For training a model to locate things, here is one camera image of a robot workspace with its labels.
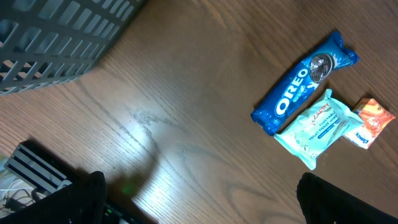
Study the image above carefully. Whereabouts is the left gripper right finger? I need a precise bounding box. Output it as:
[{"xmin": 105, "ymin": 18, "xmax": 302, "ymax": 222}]
[{"xmin": 296, "ymin": 172, "xmax": 397, "ymax": 224}]

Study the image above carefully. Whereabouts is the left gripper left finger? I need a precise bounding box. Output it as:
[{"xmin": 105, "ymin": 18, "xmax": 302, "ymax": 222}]
[{"xmin": 1, "ymin": 171, "xmax": 106, "ymax": 224}]

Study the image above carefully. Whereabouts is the teal wet wipes pack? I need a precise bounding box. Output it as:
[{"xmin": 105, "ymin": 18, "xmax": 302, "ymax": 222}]
[{"xmin": 274, "ymin": 89, "xmax": 364, "ymax": 170}]

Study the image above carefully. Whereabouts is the small orange tissue pack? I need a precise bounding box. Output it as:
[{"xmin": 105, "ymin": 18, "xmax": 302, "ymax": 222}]
[{"xmin": 344, "ymin": 98, "xmax": 396, "ymax": 149}]

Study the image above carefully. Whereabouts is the blue Oreo cookie pack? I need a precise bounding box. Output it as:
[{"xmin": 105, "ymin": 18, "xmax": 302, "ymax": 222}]
[{"xmin": 251, "ymin": 31, "xmax": 359, "ymax": 136}]

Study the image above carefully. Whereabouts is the grey plastic mesh basket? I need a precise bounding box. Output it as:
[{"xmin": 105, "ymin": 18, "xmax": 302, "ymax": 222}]
[{"xmin": 1, "ymin": 0, "xmax": 146, "ymax": 95}]

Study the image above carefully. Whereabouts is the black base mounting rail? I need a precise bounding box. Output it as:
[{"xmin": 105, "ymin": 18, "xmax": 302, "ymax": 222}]
[{"xmin": 4, "ymin": 139, "xmax": 78, "ymax": 194}]

